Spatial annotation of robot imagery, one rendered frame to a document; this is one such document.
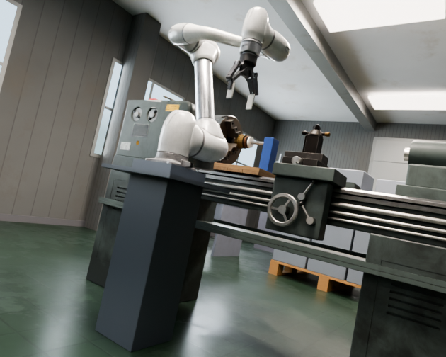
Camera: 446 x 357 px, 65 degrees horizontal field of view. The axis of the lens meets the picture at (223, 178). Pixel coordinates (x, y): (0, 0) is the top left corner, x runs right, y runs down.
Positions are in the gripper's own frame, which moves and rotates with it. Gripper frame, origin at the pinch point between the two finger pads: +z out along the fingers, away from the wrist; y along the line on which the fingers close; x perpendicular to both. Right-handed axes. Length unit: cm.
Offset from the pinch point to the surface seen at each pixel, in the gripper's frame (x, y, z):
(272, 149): -18, -56, 7
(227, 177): -35, -41, 28
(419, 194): 59, -60, 23
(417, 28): -23, -299, -199
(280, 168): 5.5, -32.3, 21.5
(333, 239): -59, -257, 56
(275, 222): 8, -33, 47
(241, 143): -39, -53, 5
